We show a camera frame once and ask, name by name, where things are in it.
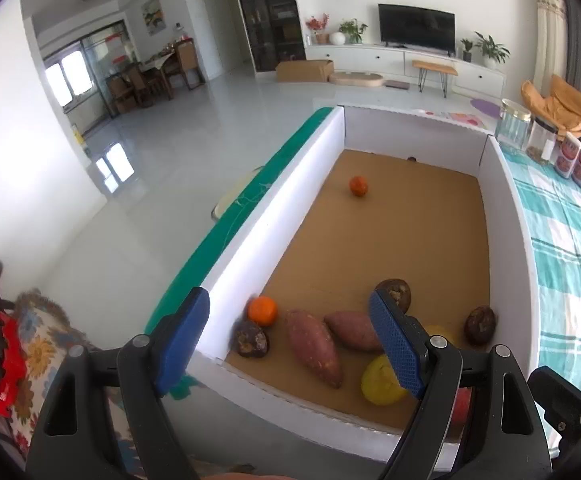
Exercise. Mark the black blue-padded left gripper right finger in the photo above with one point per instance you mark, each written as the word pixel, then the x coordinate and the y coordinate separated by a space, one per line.
pixel 502 437

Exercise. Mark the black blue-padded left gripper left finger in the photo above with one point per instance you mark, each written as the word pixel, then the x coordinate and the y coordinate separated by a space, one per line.
pixel 74 437

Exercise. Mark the short sweet potato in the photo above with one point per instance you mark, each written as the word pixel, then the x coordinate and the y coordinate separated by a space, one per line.
pixel 354 329

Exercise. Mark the long sweet potato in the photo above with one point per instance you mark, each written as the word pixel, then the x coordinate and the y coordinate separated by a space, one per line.
pixel 312 344

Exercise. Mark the large orange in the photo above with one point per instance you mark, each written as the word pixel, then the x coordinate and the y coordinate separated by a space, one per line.
pixel 262 310

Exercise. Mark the small red-orange tangerine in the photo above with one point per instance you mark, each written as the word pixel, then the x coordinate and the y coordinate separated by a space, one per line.
pixel 358 186

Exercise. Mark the red apple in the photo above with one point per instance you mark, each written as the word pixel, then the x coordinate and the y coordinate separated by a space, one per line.
pixel 461 407

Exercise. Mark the teal checkered tablecloth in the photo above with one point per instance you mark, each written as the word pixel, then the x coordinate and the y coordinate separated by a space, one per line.
pixel 552 210

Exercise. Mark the yellow round fruit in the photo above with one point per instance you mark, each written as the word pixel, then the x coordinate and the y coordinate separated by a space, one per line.
pixel 379 383

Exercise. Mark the red label can left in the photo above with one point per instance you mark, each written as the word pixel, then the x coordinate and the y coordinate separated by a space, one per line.
pixel 568 154

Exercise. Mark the clear jar black lid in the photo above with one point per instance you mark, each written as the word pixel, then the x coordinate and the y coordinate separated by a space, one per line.
pixel 541 141

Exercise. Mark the clear glass jar gold lid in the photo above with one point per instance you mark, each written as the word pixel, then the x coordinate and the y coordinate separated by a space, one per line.
pixel 513 125

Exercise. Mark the orange fabric armchair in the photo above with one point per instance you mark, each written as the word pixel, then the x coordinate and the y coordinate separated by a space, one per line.
pixel 562 107

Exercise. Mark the dark brown round fruit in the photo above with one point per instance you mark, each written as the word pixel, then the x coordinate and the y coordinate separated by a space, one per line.
pixel 249 340

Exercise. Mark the white cardboard box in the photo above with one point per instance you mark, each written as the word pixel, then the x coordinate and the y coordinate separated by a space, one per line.
pixel 442 213

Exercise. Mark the white tv cabinet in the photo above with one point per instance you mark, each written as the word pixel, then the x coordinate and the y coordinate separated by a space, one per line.
pixel 399 64

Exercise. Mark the potted green plant right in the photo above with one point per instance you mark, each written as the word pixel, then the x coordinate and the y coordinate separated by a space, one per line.
pixel 494 54

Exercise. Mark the potted green plant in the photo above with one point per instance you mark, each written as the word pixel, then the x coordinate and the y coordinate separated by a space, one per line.
pixel 353 30
pixel 494 54

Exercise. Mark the white standing air conditioner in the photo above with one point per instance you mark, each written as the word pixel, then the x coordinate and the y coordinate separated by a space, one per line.
pixel 552 43

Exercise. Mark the small wooden bench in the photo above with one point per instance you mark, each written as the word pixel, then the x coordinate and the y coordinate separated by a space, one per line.
pixel 445 73

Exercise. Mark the black television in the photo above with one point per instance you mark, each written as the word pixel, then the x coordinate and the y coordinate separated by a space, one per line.
pixel 411 26

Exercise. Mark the round wooden floor tray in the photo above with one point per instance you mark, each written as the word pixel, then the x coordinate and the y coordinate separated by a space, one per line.
pixel 363 80

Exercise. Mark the potted green plant left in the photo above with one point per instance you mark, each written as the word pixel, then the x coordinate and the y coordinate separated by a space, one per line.
pixel 353 30

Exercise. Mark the brown cardboard box on floor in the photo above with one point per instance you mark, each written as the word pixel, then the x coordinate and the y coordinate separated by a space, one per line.
pixel 304 71

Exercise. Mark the red flower bouquet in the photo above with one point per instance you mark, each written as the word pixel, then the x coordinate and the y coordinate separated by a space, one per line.
pixel 317 26

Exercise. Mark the dark glass display cabinet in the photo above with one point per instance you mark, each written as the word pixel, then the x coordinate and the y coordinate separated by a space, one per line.
pixel 273 32

